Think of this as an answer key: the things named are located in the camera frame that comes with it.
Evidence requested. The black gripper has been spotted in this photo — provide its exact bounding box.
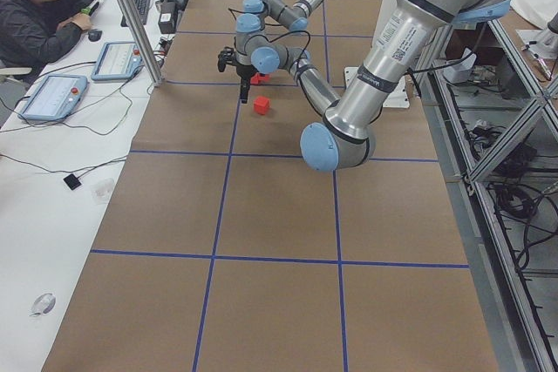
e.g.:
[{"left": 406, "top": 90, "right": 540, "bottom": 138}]
[{"left": 235, "top": 54, "right": 258, "bottom": 104}]

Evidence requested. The red block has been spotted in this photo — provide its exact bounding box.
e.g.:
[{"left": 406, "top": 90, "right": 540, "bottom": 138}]
[{"left": 253, "top": 96, "right": 270, "bottom": 115}]

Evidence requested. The black power adapter box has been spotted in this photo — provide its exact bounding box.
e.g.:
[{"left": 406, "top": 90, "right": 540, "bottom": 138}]
[{"left": 158, "top": 1, "right": 178, "bottom": 34}]

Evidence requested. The far blue teach pendant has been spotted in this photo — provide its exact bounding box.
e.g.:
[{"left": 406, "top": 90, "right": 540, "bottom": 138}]
[{"left": 91, "top": 41, "right": 143, "bottom": 82}]

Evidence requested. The blue teach pendant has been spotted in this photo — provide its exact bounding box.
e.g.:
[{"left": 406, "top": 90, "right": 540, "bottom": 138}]
[
  {"left": 18, "top": 74, "right": 89, "bottom": 122},
  {"left": 91, "top": 41, "right": 143, "bottom": 82}
]

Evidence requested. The black keyboard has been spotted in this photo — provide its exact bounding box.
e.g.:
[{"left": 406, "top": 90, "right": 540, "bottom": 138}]
[{"left": 120, "top": 0, "right": 154, "bottom": 28}]

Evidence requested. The black computer mouse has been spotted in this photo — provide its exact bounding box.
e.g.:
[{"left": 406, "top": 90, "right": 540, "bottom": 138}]
[{"left": 88, "top": 29, "right": 103, "bottom": 42}]

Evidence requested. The clear plastic bag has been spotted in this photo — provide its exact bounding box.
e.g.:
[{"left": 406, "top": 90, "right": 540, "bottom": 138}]
[{"left": 91, "top": 178, "right": 115, "bottom": 204}]

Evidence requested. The near blue teach pendant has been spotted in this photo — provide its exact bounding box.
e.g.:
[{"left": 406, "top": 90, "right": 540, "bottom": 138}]
[{"left": 18, "top": 74, "right": 89, "bottom": 122}]

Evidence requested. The small black square device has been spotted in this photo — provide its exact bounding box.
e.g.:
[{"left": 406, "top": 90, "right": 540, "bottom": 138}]
[{"left": 63, "top": 173, "right": 82, "bottom": 191}]

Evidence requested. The person in black jacket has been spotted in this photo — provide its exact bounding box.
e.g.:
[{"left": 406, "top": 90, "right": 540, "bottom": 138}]
[{"left": 1, "top": 0, "right": 94, "bottom": 84}]

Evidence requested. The small white box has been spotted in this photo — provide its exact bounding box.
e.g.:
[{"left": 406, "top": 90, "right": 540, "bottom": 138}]
[{"left": 443, "top": 54, "right": 477, "bottom": 84}]

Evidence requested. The clear tape roll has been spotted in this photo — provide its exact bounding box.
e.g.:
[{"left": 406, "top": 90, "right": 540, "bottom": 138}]
[{"left": 30, "top": 293, "right": 56, "bottom": 317}]

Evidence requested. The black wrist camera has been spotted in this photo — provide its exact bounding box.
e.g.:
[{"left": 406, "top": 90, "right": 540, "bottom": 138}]
[{"left": 217, "top": 46, "right": 237, "bottom": 72}]

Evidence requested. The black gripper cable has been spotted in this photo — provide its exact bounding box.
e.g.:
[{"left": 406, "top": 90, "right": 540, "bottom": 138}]
[{"left": 265, "top": 30, "right": 311, "bottom": 64}]

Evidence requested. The aluminium frame post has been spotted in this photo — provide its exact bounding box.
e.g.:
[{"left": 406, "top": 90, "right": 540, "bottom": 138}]
[{"left": 116, "top": 0, "right": 163, "bottom": 87}]

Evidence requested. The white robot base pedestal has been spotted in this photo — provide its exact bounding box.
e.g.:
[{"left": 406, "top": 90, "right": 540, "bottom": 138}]
[{"left": 371, "top": 0, "right": 409, "bottom": 109}]

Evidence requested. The aluminium table side frame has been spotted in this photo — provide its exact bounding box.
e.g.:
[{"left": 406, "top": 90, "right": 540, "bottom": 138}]
[{"left": 412, "top": 15, "right": 557, "bottom": 371}]

